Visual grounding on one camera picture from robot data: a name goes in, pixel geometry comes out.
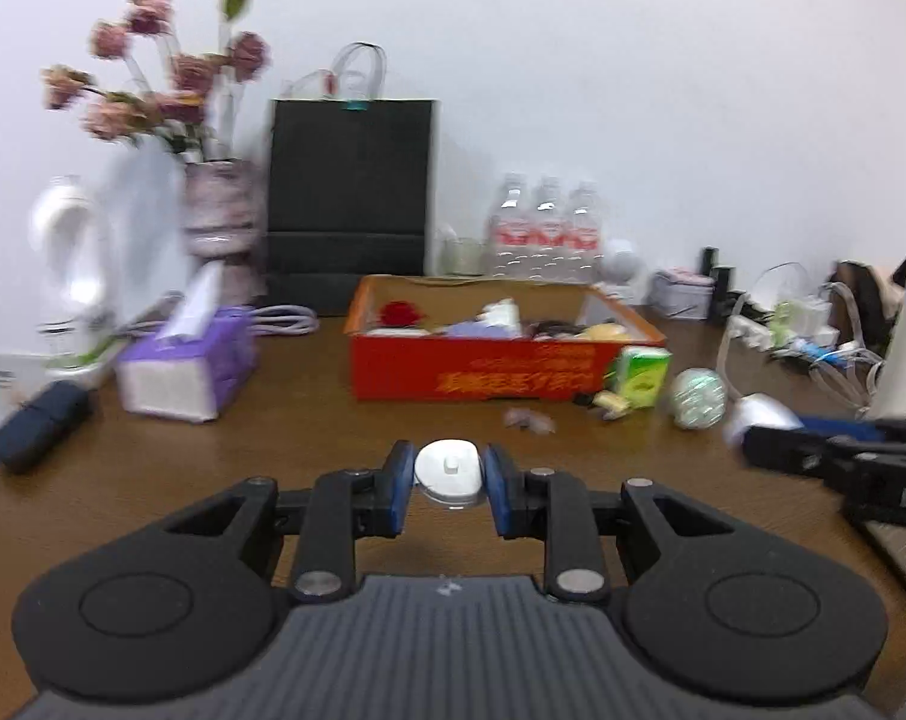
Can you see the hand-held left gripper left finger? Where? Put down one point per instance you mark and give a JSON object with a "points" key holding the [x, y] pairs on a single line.
{"points": [[399, 487]]}

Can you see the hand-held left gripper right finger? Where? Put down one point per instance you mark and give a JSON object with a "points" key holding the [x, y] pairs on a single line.
{"points": [[499, 491]]}

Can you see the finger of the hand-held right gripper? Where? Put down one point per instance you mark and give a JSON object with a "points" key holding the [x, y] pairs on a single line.
{"points": [[790, 451], [850, 429]]}

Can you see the white rounded gadget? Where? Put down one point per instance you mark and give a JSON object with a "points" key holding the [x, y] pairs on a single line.
{"points": [[760, 412]]}

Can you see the white round puck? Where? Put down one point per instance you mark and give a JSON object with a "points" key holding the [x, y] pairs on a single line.
{"points": [[449, 469]]}

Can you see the red cardboard box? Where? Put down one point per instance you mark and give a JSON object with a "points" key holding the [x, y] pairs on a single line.
{"points": [[483, 371]]}

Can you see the purple cloth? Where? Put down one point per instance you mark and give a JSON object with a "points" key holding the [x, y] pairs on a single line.
{"points": [[475, 329]]}

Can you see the red artificial rose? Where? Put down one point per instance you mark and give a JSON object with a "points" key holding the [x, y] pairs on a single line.
{"points": [[402, 313]]}

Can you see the white tissue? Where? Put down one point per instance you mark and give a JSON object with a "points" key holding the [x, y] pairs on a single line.
{"points": [[502, 313]]}

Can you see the yellow and white plush toy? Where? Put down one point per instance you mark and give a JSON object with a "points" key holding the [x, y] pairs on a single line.
{"points": [[601, 331]]}

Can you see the small pink trinket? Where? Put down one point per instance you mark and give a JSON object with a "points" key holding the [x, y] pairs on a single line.
{"points": [[529, 420]]}

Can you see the silver green ball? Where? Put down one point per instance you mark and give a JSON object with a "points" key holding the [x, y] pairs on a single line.
{"points": [[698, 399]]}

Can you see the small yellow packet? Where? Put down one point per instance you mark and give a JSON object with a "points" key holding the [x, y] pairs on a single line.
{"points": [[614, 405]]}

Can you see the brown and pink bag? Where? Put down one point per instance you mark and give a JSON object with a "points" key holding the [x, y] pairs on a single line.
{"points": [[869, 283]]}

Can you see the green drink carton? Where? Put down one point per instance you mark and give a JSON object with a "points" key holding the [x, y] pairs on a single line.
{"points": [[640, 379]]}

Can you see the small black bottle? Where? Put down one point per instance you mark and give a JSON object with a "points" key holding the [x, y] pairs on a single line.
{"points": [[723, 292], [709, 261]]}

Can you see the small white patterned box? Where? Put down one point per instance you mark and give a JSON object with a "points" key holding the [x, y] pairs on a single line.
{"points": [[682, 292]]}

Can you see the clear glass cup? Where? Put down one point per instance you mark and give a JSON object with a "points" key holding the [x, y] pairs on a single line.
{"points": [[464, 253]]}

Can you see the purple tissue box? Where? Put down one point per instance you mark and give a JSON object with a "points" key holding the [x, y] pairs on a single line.
{"points": [[187, 367]]}

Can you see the white round lamp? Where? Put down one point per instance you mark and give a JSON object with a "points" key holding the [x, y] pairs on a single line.
{"points": [[622, 262]]}

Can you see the clear water bottle red label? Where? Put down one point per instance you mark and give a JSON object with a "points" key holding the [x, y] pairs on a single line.
{"points": [[509, 232], [584, 236], [548, 232]]}

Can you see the black paper bag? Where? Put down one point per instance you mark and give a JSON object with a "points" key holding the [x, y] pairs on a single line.
{"points": [[348, 195]]}

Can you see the pink marbled vase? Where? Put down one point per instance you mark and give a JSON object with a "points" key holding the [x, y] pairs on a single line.
{"points": [[224, 225]]}

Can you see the dark blue pouch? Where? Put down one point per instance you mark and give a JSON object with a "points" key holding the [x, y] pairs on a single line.
{"points": [[40, 426]]}

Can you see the white card box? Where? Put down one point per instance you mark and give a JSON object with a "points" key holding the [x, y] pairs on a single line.
{"points": [[14, 382]]}

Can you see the dried pink flower bouquet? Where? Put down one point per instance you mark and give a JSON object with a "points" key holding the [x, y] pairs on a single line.
{"points": [[160, 67]]}

